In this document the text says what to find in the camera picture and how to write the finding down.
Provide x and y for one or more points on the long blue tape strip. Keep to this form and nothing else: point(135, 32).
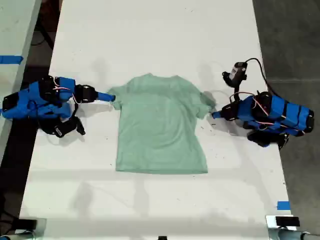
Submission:
point(11, 60)

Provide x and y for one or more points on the black box on silver bracket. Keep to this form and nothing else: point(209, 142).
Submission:
point(287, 221)

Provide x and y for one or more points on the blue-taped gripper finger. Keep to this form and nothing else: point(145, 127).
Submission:
point(102, 94)
point(221, 116)
point(102, 98)
point(222, 112)

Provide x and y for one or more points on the silver metal bracket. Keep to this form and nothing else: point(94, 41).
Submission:
point(271, 225)

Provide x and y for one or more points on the black box at table edge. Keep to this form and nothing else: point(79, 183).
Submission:
point(27, 223)

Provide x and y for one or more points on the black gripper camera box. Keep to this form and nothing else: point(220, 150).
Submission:
point(235, 73)
point(63, 128)

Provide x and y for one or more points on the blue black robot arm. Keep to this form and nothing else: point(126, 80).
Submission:
point(287, 112)
point(25, 105)

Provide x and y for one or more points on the black camera stalk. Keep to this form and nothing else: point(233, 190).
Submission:
point(236, 92)
point(75, 111)

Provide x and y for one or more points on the short blue tape strip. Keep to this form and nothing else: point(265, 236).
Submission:
point(283, 205)

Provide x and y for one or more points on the pale green T-shirt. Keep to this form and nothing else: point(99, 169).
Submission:
point(160, 125)

